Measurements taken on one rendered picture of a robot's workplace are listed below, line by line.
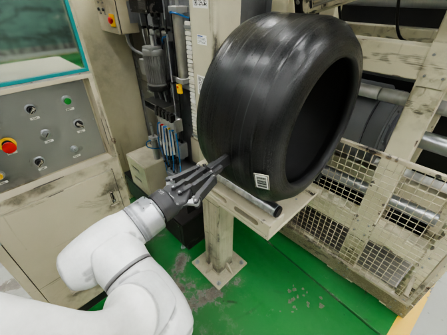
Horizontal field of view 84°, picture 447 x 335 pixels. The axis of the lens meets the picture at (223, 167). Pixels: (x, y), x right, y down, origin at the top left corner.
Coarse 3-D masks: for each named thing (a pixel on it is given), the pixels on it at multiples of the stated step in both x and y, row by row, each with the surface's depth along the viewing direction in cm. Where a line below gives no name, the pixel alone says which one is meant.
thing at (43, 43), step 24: (0, 0) 71; (24, 0) 75; (48, 0) 79; (0, 24) 73; (24, 24) 77; (48, 24) 81; (72, 24) 85; (0, 48) 76; (24, 48) 79; (48, 48) 83; (72, 48) 88; (0, 72) 78; (24, 72) 82; (48, 72) 86; (72, 72) 91
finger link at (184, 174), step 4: (192, 168) 66; (196, 168) 66; (180, 172) 65; (184, 172) 65; (188, 172) 65; (192, 172) 66; (168, 176) 64; (172, 176) 64; (176, 176) 64; (180, 176) 64; (184, 176) 65; (168, 180) 64; (176, 180) 64
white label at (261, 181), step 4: (256, 176) 66; (260, 176) 65; (264, 176) 64; (268, 176) 64; (256, 180) 67; (260, 180) 66; (264, 180) 66; (268, 180) 65; (256, 184) 68; (260, 184) 68; (264, 184) 67; (268, 184) 66; (264, 188) 68; (268, 188) 67
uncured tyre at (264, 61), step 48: (240, 48) 63; (288, 48) 57; (336, 48) 61; (240, 96) 60; (288, 96) 56; (336, 96) 96; (240, 144) 63; (288, 144) 110; (336, 144) 92; (288, 192) 79
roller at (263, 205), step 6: (222, 180) 99; (228, 186) 97; (234, 186) 95; (240, 192) 93; (246, 192) 92; (246, 198) 92; (252, 198) 90; (258, 204) 88; (264, 204) 87; (270, 204) 86; (276, 204) 86; (264, 210) 88; (270, 210) 85; (276, 210) 84; (276, 216) 85
